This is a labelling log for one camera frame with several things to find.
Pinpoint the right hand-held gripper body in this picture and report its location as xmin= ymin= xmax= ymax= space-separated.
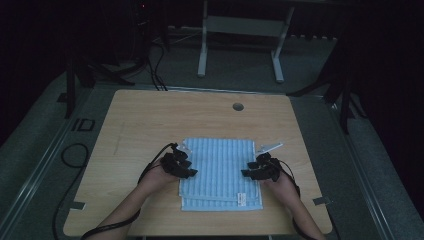
xmin=255 ymin=142 xmax=284 ymax=183

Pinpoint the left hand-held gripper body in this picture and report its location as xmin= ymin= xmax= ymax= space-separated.
xmin=160 ymin=143 xmax=194 ymax=178

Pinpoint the blue striped towel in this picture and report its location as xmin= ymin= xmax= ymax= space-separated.
xmin=178 ymin=137 xmax=264 ymax=212

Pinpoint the person's left hand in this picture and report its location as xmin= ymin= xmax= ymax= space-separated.
xmin=137 ymin=165 xmax=181 ymax=197

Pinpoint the person's right hand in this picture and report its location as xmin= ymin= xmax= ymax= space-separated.
xmin=259 ymin=172 xmax=301 ymax=205

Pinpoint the grey tape piece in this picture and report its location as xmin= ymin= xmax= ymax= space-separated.
xmin=312 ymin=195 xmax=333 ymax=207
xmin=68 ymin=200 xmax=87 ymax=211

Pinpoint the black metal stand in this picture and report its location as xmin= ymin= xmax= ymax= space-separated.
xmin=64 ymin=49 xmax=137 ymax=120
xmin=286 ymin=43 xmax=368 ymax=135

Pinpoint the dark equipment rack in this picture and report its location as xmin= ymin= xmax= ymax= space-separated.
xmin=130 ymin=0 xmax=170 ymax=65

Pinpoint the black floor cable bundle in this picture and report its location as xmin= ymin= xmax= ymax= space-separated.
xmin=145 ymin=43 xmax=169 ymax=92

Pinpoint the metal floor rail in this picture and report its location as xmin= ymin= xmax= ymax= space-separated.
xmin=0 ymin=96 xmax=88 ymax=240
xmin=328 ymin=99 xmax=396 ymax=240

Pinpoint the white metal desk frame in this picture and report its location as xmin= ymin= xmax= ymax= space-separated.
xmin=197 ymin=0 xmax=296 ymax=84

